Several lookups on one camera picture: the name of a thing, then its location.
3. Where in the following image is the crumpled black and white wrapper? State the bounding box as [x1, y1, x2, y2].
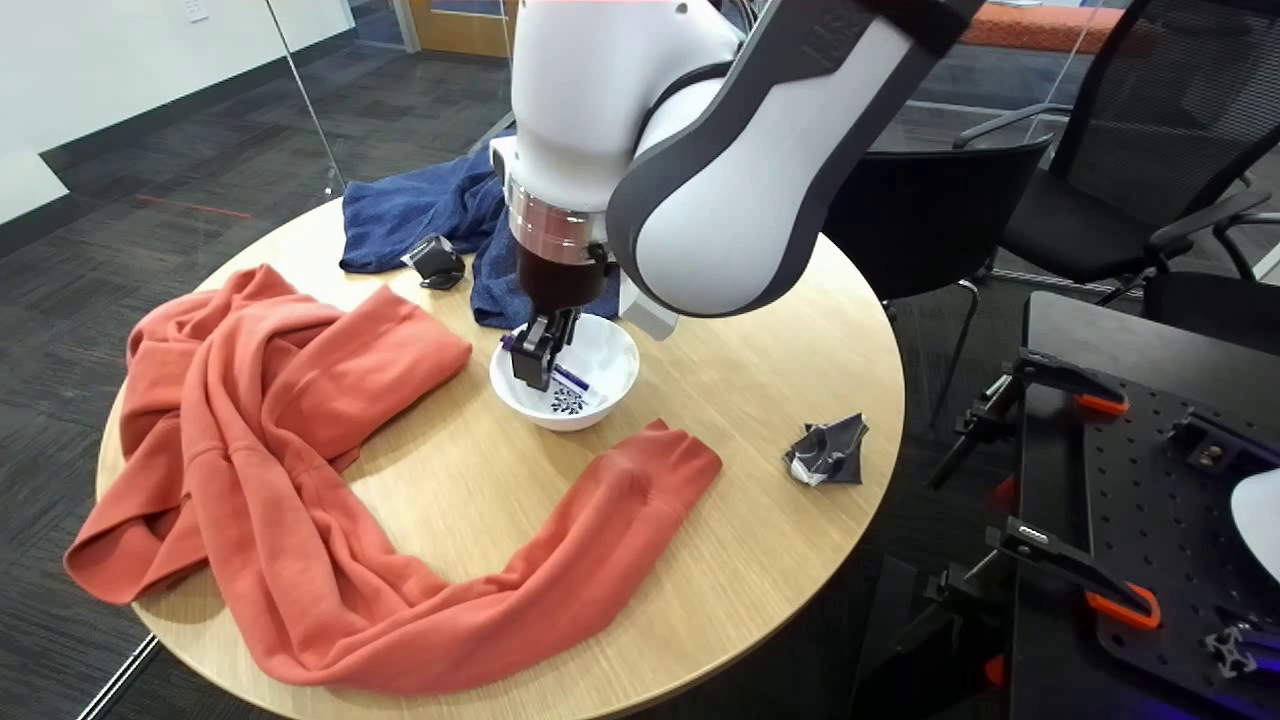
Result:
[783, 412, 870, 488]

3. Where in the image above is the orange bench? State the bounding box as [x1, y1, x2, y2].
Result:
[960, 0, 1136, 56]

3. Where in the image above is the purple marker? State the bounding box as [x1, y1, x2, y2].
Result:
[500, 333, 593, 393]

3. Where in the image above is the black clamp with orange handle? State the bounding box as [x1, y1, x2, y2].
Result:
[926, 347, 1131, 491]
[985, 515, 1163, 632]

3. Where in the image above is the black metal bracket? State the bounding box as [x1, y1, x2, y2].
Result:
[1168, 408, 1280, 483]

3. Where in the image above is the black plastic chair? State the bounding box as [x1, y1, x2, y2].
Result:
[822, 103, 1057, 431]

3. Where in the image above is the wooden door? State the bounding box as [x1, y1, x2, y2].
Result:
[407, 0, 521, 59]

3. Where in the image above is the blue towel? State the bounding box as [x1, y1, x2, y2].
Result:
[340, 138, 623, 331]

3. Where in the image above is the small black clip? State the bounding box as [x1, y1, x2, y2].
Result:
[402, 234, 468, 291]

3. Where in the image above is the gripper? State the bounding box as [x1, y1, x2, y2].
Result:
[510, 240, 613, 392]

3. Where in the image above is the orange sweatshirt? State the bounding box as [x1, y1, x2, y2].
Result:
[63, 263, 723, 698]

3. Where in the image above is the black mesh office chair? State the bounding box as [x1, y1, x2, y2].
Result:
[953, 0, 1280, 306]

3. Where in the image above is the white bowl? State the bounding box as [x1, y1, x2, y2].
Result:
[489, 313, 641, 433]

